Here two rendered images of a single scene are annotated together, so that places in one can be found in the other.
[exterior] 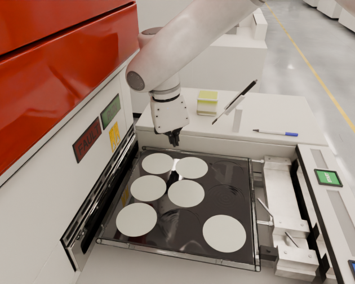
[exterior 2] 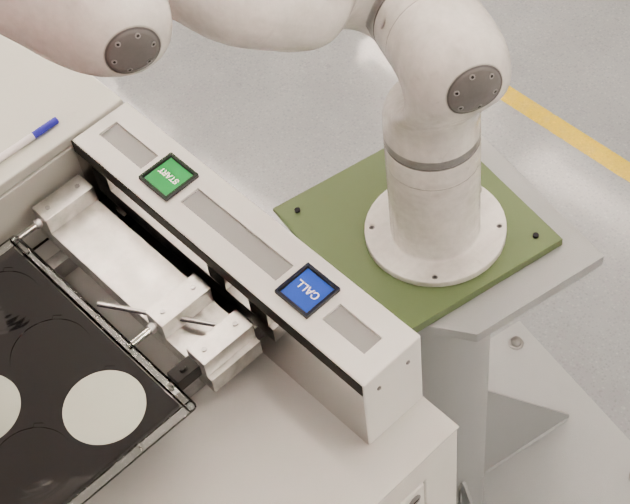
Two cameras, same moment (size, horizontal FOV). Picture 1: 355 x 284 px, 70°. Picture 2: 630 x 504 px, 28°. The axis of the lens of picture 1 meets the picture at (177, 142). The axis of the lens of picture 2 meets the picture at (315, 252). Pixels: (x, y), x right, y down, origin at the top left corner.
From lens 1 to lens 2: 0.88 m
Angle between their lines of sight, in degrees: 37
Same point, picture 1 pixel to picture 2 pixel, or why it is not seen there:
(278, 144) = (40, 167)
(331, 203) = (204, 219)
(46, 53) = not seen: outside the picture
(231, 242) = (127, 408)
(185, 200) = not seen: outside the picture
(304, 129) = (55, 93)
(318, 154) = (121, 136)
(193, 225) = (51, 443)
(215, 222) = (78, 406)
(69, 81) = not seen: outside the picture
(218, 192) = (30, 356)
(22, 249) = not seen: outside the picture
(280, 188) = (112, 249)
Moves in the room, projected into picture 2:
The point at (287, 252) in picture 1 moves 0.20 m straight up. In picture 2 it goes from (207, 347) to (178, 249)
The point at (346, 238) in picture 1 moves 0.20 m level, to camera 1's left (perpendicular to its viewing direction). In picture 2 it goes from (255, 261) to (149, 380)
